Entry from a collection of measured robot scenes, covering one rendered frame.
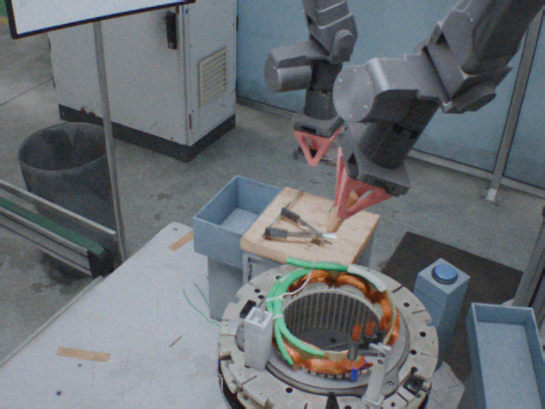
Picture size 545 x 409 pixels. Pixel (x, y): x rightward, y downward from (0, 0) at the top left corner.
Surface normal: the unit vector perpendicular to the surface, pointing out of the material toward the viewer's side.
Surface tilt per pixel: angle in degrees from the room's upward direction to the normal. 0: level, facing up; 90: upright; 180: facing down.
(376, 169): 21
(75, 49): 90
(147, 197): 0
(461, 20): 99
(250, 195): 90
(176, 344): 0
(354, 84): 75
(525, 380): 0
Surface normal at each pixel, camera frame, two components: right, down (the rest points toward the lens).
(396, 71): 0.48, -0.38
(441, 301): -0.76, 0.36
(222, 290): -0.44, 0.51
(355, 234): 0.04, -0.81
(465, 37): -0.95, 0.27
